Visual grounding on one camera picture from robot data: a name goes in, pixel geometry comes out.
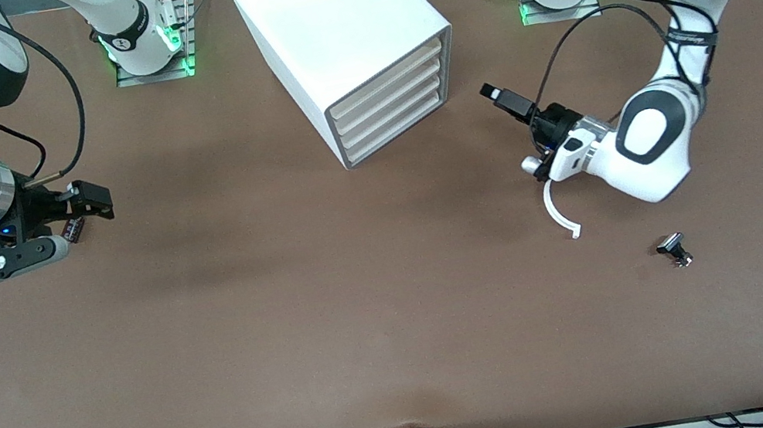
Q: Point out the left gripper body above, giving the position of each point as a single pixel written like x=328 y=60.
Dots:
x=554 y=122

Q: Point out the small black terminal block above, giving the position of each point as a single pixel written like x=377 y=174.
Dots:
x=74 y=230

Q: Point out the white curved plastic arc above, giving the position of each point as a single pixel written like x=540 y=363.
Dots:
x=555 y=211

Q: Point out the black silver switch part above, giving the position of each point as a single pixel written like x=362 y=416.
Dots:
x=673 y=247

